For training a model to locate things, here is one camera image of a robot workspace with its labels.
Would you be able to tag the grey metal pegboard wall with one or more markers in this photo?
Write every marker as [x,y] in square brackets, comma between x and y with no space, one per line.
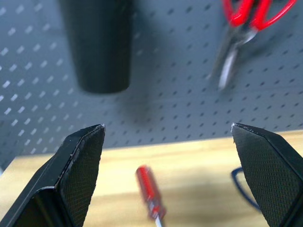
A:
[170,106]

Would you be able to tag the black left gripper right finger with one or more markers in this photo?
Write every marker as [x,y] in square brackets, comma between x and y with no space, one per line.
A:
[272,175]

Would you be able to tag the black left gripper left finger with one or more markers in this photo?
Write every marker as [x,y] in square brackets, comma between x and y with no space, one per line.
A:
[71,179]

